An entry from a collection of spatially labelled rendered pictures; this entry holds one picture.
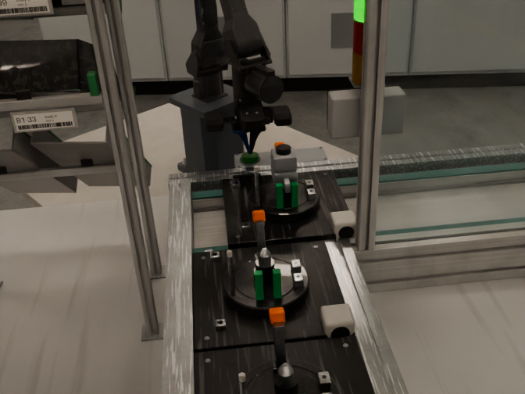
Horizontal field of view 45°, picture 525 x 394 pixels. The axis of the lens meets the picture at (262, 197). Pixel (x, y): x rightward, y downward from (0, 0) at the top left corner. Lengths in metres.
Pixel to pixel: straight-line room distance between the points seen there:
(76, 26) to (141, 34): 0.42
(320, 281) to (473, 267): 0.32
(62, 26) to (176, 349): 3.61
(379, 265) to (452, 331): 0.17
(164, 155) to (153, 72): 2.67
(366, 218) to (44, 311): 0.61
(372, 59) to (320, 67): 3.29
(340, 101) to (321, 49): 3.20
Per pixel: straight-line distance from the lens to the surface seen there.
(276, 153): 1.19
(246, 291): 1.01
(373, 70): 0.99
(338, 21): 4.17
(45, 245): 1.44
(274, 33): 4.19
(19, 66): 0.99
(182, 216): 1.26
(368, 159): 1.05
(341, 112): 1.03
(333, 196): 1.28
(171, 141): 1.79
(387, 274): 1.19
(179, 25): 4.24
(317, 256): 1.11
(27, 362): 1.17
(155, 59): 4.34
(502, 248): 1.25
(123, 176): 0.97
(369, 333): 1.00
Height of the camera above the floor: 1.64
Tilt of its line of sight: 31 degrees down
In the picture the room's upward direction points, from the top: 3 degrees counter-clockwise
